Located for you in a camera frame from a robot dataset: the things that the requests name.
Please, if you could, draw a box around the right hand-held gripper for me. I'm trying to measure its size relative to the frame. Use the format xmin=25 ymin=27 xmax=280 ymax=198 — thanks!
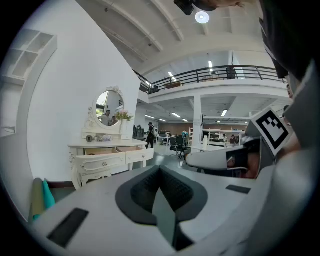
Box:
xmin=186 ymin=107 xmax=294 ymax=180

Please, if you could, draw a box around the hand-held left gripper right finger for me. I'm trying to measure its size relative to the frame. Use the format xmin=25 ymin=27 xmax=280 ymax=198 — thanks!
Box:
xmin=159 ymin=164 xmax=270 ymax=256

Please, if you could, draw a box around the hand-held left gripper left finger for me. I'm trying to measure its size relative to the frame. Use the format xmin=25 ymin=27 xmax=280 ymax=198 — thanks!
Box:
xmin=31 ymin=164 xmax=175 ymax=256

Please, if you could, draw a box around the wooden drawer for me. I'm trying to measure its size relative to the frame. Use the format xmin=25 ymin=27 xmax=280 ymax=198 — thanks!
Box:
xmin=75 ymin=146 xmax=127 ymax=174
xmin=116 ymin=146 xmax=155 ymax=165

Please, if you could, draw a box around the white dressing table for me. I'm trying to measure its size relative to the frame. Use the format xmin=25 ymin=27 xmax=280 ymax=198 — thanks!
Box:
xmin=67 ymin=85 xmax=155 ymax=190

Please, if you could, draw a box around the person's right forearm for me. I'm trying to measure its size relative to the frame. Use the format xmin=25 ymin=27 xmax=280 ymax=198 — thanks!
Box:
xmin=276 ymin=133 xmax=302 ymax=161

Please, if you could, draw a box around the black office chair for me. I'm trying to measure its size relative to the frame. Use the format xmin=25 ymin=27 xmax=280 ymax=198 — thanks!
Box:
xmin=169 ymin=135 xmax=191 ymax=160

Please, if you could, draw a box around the olive rolled mat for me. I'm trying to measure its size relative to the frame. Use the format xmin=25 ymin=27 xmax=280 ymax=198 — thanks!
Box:
xmin=28 ymin=177 xmax=46 ymax=224

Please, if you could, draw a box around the white vase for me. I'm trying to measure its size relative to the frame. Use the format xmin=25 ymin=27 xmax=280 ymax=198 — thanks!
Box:
xmin=119 ymin=119 xmax=130 ymax=136

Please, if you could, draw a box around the black balcony railing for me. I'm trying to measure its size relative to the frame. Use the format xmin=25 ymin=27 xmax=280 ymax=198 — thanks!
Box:
xmin=132 ymin=64 xmax=288 ymax=95

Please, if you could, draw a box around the pink and white flower bouquet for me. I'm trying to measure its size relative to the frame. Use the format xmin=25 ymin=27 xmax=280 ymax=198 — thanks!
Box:
xmin=114 ymin=109 xmax=134 ymax=123

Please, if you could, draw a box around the oval white-framed mirror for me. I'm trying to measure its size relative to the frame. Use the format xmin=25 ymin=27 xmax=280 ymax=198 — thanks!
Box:
xmin=91 ymin=86 xmax=125 ymax=128

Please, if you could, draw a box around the round ceiling lamp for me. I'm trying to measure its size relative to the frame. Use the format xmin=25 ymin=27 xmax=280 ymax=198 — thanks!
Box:
xmin=194 ymin=11 xmax=210 ymax=25

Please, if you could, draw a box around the person's black outfit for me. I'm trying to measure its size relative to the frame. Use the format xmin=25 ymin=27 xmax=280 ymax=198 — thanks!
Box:
xmin=258 ymin=0 xmax=320 ymax=81

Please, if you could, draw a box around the black head-worn camera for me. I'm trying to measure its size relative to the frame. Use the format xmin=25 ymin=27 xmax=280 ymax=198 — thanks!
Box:
xmin=173 ymin=0 xmax=196 ymax=16

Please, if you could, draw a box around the white wall shelf unit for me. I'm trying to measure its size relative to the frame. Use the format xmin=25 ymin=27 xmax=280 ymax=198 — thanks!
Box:
xmin=1 ymin=28 xmax=58 ymax=81

